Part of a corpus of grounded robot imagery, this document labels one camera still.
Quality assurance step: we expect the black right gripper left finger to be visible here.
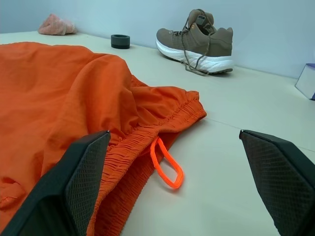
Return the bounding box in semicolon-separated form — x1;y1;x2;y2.
0;130;111;236

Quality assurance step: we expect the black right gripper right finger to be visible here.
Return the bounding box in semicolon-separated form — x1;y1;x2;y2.
239;129;315;236

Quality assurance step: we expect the salmon pink fabric garment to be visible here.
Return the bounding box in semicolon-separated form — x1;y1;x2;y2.
0;41;207;236

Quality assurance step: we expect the white and purple box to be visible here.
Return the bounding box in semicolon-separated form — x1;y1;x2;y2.
294;63;315;101

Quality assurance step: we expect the brown sneaker with white sole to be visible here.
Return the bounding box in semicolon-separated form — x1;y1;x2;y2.
155;8;234;76

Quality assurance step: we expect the black tape roll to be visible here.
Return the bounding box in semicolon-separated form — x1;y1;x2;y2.
110;34;131;49

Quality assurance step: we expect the pink cloth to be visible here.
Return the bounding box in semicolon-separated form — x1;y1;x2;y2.
37;13;77;35

